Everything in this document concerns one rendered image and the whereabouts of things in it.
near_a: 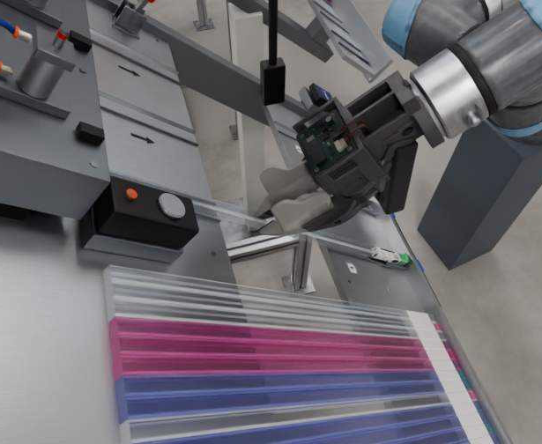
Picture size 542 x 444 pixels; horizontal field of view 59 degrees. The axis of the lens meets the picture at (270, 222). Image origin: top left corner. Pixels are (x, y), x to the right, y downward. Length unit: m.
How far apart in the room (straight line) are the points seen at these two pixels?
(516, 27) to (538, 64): 0.04
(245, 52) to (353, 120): 0.67
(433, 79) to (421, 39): 0.15
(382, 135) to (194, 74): 0.38
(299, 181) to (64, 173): 0.27
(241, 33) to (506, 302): 1.14
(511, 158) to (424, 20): 0.72
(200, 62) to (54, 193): 0.44
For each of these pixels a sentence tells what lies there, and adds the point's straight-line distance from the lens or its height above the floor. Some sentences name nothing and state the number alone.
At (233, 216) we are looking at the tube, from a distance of 0.50.
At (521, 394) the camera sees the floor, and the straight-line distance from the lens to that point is 1.59.
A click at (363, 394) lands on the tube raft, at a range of 0.50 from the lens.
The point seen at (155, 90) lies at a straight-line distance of 0.60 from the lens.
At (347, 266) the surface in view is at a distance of 0.63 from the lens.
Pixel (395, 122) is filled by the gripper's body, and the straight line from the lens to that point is 0.45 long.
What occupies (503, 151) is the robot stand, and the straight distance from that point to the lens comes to 1.28.
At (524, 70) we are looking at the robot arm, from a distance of 0.47.
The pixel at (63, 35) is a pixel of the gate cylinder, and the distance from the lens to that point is 0.34.
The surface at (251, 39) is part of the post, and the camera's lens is 1.08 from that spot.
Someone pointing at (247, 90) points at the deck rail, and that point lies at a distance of 0.79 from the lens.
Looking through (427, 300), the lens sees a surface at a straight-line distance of 0.75.
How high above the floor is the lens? 1.38
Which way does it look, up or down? 56 degrees down
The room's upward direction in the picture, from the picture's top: straight up
